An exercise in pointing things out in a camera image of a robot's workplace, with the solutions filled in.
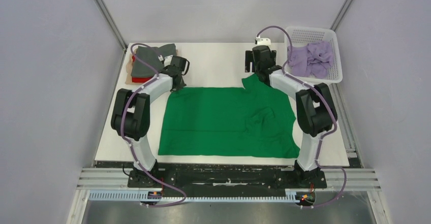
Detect green t shirt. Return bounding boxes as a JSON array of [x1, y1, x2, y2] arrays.
[[158, 75, 300, 158]]

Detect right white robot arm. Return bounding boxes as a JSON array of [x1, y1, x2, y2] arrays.
[[245, 45, 337, 187]]

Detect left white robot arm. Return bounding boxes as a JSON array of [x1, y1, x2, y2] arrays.
[[111, 55, 190, 187]]

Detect white plastic basket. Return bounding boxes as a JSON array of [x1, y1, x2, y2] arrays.
[[284, 25, 344, 84]]

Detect folded grey t shirt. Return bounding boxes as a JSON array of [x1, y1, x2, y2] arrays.
[[131, 43, 177, 78]]

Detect crumpled purple t shirt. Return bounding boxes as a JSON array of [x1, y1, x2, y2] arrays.
[[288, 41, 334, 79]]

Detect folded red t shirt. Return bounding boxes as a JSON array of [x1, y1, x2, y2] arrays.
[[131, 56, 155, 83]]

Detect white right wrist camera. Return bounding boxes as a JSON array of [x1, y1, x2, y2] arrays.
[[255, 37, 271, 46]]

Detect right aluminium frame post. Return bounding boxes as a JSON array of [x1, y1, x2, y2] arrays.
[[330, 0, 354, 31]]

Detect aluminium frame post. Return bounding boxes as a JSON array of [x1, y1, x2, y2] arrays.
[[94, 0, 128, 52], [330, 0, 354, 31]]

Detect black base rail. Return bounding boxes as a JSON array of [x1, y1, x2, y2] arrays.
[[95, 161, 361, 198]]

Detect left aluminium frame post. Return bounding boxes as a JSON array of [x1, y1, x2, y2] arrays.
[[94, 0, 128, 52]]

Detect white slotted cable duct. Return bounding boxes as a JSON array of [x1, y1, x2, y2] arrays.
[[88, 190, 299, 204]]

